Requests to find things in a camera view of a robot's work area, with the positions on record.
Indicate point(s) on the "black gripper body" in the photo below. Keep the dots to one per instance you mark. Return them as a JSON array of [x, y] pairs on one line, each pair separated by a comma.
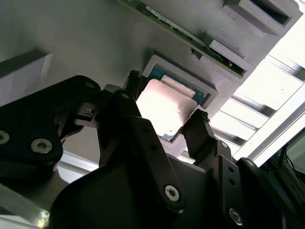
[[107, 202]]

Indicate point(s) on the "silver CPU chip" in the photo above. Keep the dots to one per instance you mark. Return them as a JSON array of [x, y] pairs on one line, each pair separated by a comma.
[[164, 107]]

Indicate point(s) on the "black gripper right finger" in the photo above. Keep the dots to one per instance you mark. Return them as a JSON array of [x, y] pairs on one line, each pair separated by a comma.
[[250, 190]]

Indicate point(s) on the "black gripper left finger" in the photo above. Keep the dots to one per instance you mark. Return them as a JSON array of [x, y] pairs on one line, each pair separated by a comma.
[[31, 124]]

